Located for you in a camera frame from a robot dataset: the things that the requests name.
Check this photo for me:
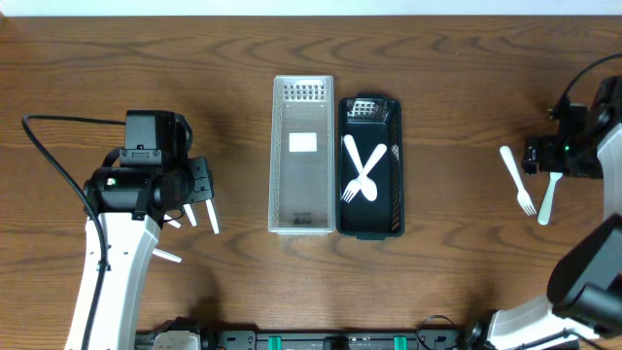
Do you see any white plastic fork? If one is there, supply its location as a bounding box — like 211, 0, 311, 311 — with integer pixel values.
341, 144, 387, 202
537, 172, 563, 226
500, 146, 536, 216

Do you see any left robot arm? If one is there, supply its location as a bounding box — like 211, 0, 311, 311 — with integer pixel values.
65, 110, 214, 349

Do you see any white plastic spoon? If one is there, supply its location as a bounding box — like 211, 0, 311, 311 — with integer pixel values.
163, 215, 181, 228
205, 199, 220, 234
341, 134, 378, 202
153, 249, 182, 263
183, 203, 197, 227

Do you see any black perforated plastic tray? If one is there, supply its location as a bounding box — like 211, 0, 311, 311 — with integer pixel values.
336, 93, 405, 240

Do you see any left black cable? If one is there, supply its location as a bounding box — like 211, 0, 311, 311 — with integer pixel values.
20, 114, 127, 350

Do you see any black mounting rail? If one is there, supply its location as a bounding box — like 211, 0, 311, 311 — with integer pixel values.
134, 317, 462, 350

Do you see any clear perforated plastic tray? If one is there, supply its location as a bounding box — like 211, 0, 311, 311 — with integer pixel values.
268, 75, 335, 235

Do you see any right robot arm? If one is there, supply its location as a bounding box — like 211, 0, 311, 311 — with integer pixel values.
458, 76, 621, 349

